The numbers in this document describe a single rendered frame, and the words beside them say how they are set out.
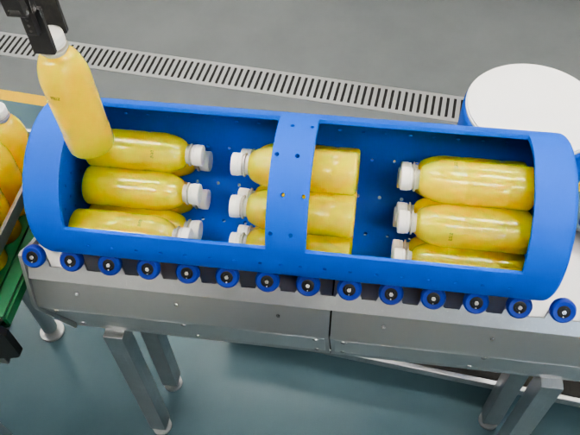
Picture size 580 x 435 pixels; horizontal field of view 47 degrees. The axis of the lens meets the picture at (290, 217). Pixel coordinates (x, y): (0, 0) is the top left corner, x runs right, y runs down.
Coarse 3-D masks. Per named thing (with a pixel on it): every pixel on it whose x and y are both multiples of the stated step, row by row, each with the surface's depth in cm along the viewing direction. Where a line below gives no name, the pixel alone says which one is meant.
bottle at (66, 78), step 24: (72, 48) 92; (48, 72) 91; (72, 72) 92; (48, 96) 94; (72, 96) 94; (96, 96) 97; (72, 120) 97; (96, 120) 99; (72, 144) 101; (96, 144) 102
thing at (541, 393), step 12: (540, 384) 145; (552, 384) 144; (528, 396) 153; (540, 396) 148; (552, 396) 147; (516, 408) 162; (528, 408) 153; (540, 408) 153; (516, 420) 161; (528, 420) 159; (504, 432) 172; (516, 432) 166; (528, 432) 165
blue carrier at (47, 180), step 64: (128, 128) 130; (192, 128) 128; (256, 128) 125; (320, 128) 122; (384, 128) 110; (448, 128) 109; (64, 192) 122; (384, 192) 130; (576, 192) 100; (128, 256) 116; (192, 256) 112; (256, 256) 110; (320, 256) 107; (384, 256) 126
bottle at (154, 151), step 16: (128, 144) 119; (144, 144) 119; (160, 144) 118; (176, 144) 119; (192, 144) 121; (96, 160) 120; (112, 160) 120; (128, 160) 119; (144, 160) 119; (160, 160) 119; (176, 160) 119
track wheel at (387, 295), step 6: (384, 288) 119; (390, 288) 119; (396, 288) 119; (402, 288) 120; (384, 294) 120; (390, 294) 119; (396, 294) 119; (402, 294) 119; (384, 300) 120; (390, 300) 120; (396, 300) 120
